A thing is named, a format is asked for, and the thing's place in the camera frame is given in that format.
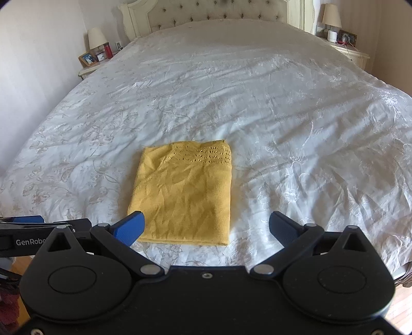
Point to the dark photo frame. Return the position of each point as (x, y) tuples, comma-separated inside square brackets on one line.
[(348, 37)]

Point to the wooden photo frame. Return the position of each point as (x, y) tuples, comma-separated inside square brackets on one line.
[(88, 59)]

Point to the white floral bedspread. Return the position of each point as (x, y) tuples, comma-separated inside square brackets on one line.
[(241, 96)]

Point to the dark red cloth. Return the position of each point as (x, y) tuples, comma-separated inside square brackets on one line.
[(7, 306)]

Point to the yellow knit sweater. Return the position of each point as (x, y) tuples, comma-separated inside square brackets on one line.
[(185, 193)]

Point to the cream table lamp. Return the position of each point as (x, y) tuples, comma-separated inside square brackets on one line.
[(332, 16), (97, 38)]

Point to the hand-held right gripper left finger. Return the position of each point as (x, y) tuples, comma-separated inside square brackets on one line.
[(130, 230)]

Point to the white cylinder device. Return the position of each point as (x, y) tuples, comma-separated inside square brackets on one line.
[(332, 36)]

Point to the red bottle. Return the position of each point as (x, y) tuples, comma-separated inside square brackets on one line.
[(108, 51)]

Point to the small alarm clock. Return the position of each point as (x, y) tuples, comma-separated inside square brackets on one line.
[(101, 56)]

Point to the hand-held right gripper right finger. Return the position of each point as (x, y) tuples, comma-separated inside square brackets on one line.
[(284, 230)]

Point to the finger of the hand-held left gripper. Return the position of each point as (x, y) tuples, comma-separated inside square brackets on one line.
[(29, 219)]

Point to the cream tufted headboard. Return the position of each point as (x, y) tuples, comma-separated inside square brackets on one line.
[(219, 13)]

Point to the cream nightstand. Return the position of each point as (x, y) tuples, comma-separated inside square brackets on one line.
[(87, 71), (354, 54)]

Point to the white wall outlet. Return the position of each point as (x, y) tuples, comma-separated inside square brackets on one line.
[(119, 45)]

